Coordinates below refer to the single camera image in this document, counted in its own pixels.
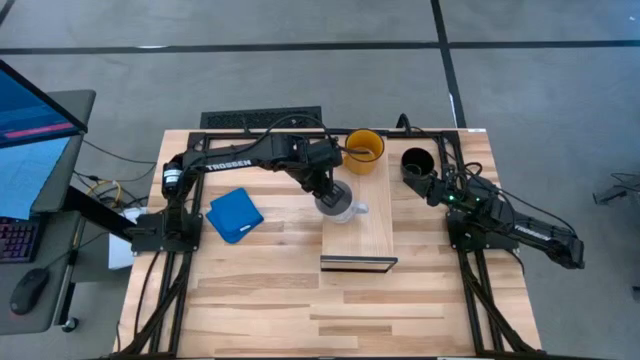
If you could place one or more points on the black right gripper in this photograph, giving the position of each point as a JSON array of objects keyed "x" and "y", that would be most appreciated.
[{"x": 445, "y": 187}]

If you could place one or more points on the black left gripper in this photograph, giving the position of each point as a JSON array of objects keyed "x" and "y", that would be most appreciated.
[{"x": 320, "y": 180}]

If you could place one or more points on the grey floral mug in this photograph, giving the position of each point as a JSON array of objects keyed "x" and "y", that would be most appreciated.
[{"x": 346, "y": 216}]

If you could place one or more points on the black mug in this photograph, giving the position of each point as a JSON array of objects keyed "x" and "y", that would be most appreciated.
[{"x": 417, "y": 159}]

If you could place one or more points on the yellow mug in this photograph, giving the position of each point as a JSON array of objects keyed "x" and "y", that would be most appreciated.
[{"x": 362, "y": 165}]

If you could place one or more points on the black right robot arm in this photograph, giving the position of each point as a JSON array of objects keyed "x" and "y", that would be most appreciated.
[{"x": 542, "y": 234}]

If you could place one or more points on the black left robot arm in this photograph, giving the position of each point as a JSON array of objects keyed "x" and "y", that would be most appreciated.
[{"x": 227, "y": 162}]

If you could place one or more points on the blue folded cloth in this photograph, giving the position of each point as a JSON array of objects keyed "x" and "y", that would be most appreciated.
[{"x": 234, "y": 215}]

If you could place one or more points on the black floor grille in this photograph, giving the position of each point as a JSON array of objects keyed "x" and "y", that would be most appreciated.
[{"x": 235, "y": 119}]

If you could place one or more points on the black floor device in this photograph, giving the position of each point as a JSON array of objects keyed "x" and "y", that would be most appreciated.
[{"x": 617, "y": 190}]

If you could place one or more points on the white box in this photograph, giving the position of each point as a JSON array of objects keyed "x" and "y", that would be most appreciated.
[{"x": 119, "y": 255}]

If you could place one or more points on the grey desk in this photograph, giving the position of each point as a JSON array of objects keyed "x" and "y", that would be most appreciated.
[{"x": 56, "y": 280}]

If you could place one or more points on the black desk caster wheel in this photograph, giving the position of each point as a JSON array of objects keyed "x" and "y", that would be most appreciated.
[{"x": 70, "y": 325}]

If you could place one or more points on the computer monitor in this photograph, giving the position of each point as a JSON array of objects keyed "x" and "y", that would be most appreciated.
[
  {"x": 25, "y": 175},
  {"x": 30, "y": 110}
]

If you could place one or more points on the black computer mouse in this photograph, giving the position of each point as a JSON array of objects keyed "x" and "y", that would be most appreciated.
[{"x": 29, "y": 291}]

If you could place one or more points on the backlit computer keyboard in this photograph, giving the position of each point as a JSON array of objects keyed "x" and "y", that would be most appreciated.
[{"x": 17, "y": 240}]

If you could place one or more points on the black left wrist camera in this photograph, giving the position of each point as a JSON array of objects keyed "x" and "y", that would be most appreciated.
[{"x": 326, "y": 151}]

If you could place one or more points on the black aluminium table frame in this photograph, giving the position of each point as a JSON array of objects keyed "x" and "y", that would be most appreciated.
[{"x": 420, "y": 135}]

